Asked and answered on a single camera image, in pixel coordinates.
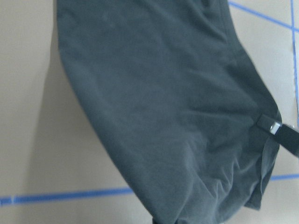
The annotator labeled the black graphic t-shirt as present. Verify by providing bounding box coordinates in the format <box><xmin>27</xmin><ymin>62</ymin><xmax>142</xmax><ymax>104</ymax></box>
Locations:
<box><xmin>57</xmin><ymin>0</ymin><xmax>281</xmax><ymax>224</ymax></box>

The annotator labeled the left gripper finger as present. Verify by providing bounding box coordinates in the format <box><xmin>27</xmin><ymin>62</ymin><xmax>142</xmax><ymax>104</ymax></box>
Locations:
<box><xmin>254</xmin><ymin>113</ymin><xmax>299</xmax><ymax>158</ymax></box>

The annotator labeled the brown paper table mat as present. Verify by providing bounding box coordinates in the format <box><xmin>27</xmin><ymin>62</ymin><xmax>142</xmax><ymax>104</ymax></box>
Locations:
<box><xmin>0</xmin><ymin>0</ymin><xmax>299</xmax><ymax>224</ymax></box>

